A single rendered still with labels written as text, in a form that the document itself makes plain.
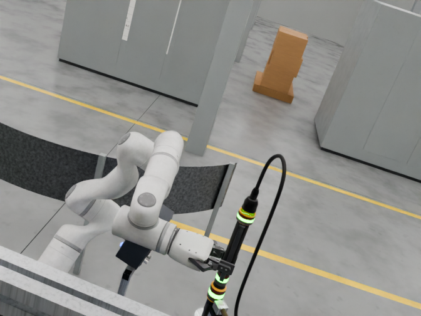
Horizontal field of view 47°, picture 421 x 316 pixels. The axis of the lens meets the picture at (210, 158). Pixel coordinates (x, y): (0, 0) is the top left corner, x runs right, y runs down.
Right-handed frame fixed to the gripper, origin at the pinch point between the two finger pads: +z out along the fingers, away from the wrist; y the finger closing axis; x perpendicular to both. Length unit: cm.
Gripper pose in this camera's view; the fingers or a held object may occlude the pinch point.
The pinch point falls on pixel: (227, 262)
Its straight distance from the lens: 127.9
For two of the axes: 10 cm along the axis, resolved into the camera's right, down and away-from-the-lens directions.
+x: 2.9, -8.7, -4.0
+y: -2.2, 3.5, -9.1
